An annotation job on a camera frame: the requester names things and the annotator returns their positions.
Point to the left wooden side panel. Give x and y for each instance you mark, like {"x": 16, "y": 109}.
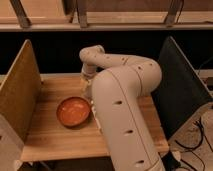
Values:
{"x": 20, "y": 89}

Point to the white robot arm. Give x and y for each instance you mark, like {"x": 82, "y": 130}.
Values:
{"x": 117, "y": 81}

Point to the orange bowl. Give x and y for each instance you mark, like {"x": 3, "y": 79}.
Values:
{"x": 73, "y": 111}

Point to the right dark side panel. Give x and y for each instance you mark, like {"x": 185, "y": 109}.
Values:
{"x": 181, "y": 98}

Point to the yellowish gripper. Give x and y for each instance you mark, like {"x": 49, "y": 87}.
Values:
{"x": 86, "y": 85}

